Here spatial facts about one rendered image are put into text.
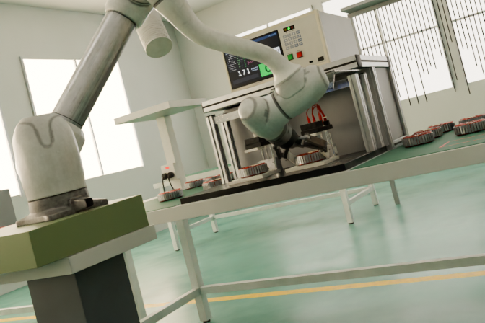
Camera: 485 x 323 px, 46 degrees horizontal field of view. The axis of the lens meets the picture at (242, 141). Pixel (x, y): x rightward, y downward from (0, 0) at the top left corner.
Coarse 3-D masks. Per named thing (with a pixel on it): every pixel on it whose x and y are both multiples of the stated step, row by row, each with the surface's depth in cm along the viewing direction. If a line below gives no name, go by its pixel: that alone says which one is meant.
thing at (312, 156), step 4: (308, 152) 208; (312, 152) 200; (316, 152) 199; (296, 156) 204; (300, 156) 201; (304, 156) 200; (308, 156) 199; (312, 156) 199; (316, 156) 200; (320, 156) 200; (324, 156) 201; (296, 160) 203; (300, 160) 201; (304, 160) 200; (308, 160) 199; (312, 160) 199; (316, 160) 199; (320, 160) 200; (300, 164) 202; (304, 164) 201
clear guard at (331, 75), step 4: (328, 72) 187; (332, 72) 186; (336, 72) 192; (340, 72) 195; (344, 72) 200; (348, 72) 203; (352, 72) 208; (328, 76) 186; (332, 76) 185; (336, 76) 210; (340, 76) 214; (332, 80) 184; (332, 84) 182; (328, 88) 182; (332, 88) 182
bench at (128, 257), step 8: (128, 256) 344; (128, 264) 343; (128, 272) 342; (136, 280) 345; (136, 288) 344; (136, 296) 342; (136, 304) 342; (0, 312) 407; (8, 312) 402; (16, 312) 398; (24, 312) 394; (144, 312) 345
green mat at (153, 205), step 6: (186, 192) 281; (192, 192) 268; (198, 192) 255; (156, 198) 292; (144, 204) 266; (150, 204) 254; (156, 204) 243; (162, 204) 232; (168, 204) 223; (174, 204) 215; (150, 210) 216; (156, 210) 211
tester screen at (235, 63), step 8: (256, 40) 224; (264, 40) 223; (272, 40) 221; (280, 48) 220; (232, 56) 230; (232, 64) 231; (240, 64) 229; (248, 64) 227; (256, 64) 225; (232, 72) 231; (256, 72) 226; (232, 80) 231; (248, 80) 228
